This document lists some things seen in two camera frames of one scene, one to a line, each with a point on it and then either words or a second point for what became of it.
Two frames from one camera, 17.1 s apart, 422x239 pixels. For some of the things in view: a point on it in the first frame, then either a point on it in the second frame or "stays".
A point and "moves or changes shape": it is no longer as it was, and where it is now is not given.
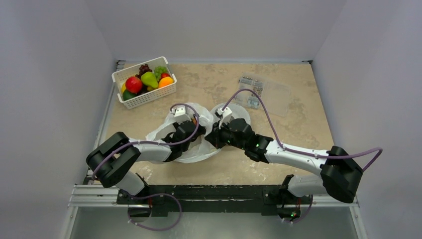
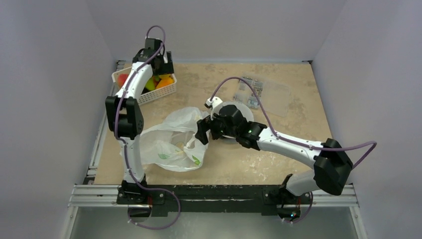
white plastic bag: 199,148 moves or changes shape
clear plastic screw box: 274,96 stays
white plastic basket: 119,78 stays
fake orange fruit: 165,81 stays
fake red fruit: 134,84 moves or changes shape
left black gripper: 202,130 to 166,67
